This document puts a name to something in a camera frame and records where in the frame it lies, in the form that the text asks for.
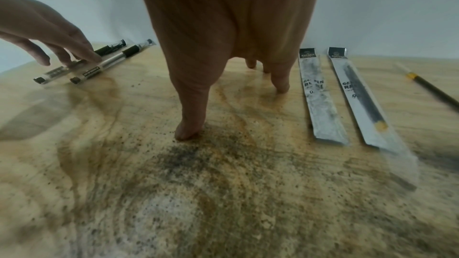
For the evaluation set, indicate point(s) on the person's right hand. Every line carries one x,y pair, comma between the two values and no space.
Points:
222,16

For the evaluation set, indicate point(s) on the person's left hand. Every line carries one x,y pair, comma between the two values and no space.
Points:
34,21

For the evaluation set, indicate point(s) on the clear gel pen black grip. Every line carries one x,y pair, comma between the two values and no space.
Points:
118,54
104,50

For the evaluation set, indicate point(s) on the silver pen refill packet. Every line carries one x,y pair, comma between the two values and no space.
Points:
321,101
389,140

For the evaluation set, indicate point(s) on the black pen refill yellow band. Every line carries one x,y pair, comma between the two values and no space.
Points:
432,89
365,101

